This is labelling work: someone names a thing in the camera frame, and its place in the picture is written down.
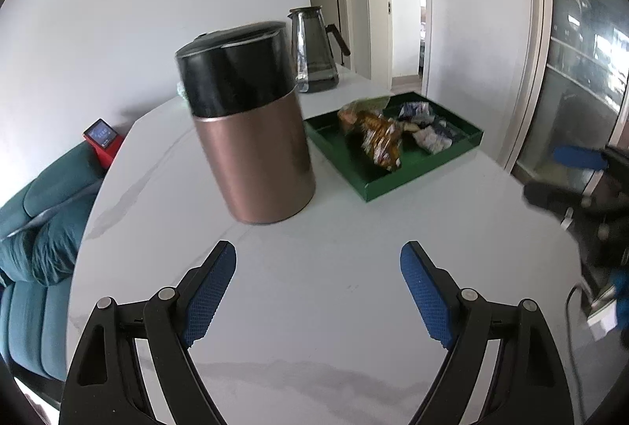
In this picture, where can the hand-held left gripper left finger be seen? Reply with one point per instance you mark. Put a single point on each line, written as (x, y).
(206, 297)

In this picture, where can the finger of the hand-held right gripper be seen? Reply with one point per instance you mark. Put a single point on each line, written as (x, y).
(580, 157)
(550, 199)

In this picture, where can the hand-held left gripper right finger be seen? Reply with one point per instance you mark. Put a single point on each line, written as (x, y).
(427, 297)

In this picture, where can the black snack packet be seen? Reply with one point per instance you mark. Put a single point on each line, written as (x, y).
(449, 129)

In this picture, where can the long silver snack packet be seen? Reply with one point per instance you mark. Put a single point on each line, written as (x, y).
(432, 141)

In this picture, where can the small clear candy packet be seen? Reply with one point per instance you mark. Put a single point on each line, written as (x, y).
(412, 126)

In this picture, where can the gold brown snack wrapper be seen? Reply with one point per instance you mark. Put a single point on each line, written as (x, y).
(386, 145)

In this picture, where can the green tray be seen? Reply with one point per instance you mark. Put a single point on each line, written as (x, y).
(344, 159)

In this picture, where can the grey blue snack packet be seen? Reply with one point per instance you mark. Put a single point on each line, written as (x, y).
(415, 110)

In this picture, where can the clear bag of colourful candies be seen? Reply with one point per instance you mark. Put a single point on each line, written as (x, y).
(358, 115)

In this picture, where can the person's right hand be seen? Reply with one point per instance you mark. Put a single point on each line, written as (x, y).
(621, 307)

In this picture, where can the bronze trash can black liner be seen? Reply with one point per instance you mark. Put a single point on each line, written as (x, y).
(250, 150)

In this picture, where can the large teal cushion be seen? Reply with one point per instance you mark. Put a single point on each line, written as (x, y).
(49, 243)

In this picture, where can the teal sofa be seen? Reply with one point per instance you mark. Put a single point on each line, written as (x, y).
(29, 307)

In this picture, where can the red digital clock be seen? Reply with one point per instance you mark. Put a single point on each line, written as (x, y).
(103, 137)

